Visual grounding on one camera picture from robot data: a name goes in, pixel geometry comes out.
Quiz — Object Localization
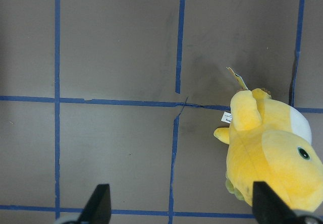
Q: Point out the yellow plush dinosaur toy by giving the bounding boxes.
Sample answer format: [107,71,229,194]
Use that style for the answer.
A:
[213,75,322,212]

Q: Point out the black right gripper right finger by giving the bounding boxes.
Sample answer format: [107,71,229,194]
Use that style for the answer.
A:
[252,182,322,223]

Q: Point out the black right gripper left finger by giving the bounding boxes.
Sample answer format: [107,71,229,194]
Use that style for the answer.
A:
[54,184,112,223]

